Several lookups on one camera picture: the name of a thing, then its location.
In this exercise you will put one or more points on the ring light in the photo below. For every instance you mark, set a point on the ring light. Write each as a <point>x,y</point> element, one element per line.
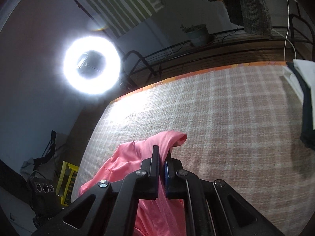
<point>92,65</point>

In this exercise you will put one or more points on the plaid beige bed blanket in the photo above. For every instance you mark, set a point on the plaid beige bed blanket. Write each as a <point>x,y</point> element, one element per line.
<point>242,123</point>

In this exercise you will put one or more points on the green striped wall hanging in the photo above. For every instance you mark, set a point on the green striped wall hanging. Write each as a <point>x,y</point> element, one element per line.
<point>120,16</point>

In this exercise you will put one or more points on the potted plant green pot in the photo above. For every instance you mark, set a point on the potted plant green pot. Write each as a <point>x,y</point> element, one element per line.
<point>197,34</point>

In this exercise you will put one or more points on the black camera box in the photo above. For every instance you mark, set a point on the black camera box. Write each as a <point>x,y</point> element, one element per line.
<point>43,197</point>

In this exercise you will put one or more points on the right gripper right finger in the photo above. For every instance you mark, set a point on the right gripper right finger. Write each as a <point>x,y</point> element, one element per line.
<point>173,178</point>

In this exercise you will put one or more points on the white folded garment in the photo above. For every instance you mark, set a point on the white folded garment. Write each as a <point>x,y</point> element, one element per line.
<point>306,70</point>

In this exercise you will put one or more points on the yellow crate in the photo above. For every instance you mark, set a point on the yellow crate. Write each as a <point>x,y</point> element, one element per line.
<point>66,182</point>

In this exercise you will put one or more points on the grey plaid hanging coat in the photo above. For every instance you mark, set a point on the grey plaid hanging coat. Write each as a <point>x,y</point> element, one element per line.
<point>256,17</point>

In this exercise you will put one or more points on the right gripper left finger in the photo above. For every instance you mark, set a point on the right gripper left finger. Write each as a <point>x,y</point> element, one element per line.
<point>151,166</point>

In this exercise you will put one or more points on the black metal clothes rack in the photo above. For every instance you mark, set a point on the black metal clothes rack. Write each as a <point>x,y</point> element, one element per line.
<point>157,47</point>

